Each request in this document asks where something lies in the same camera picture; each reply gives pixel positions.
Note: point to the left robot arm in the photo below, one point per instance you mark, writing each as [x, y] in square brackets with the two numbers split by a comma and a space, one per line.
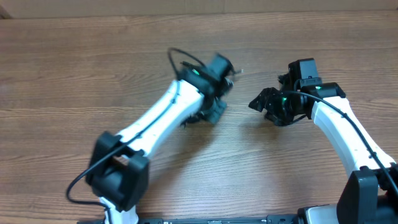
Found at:
[119, 167]

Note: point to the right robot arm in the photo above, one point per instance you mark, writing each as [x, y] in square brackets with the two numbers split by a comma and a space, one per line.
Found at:
[370, 194]

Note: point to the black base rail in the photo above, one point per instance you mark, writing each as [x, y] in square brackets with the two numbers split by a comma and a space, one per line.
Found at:
[270, 219]

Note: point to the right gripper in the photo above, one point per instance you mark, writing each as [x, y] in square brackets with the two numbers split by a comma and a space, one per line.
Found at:
[272, 104]

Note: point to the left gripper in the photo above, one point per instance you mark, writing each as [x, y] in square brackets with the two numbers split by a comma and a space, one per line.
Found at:
[214, 111]

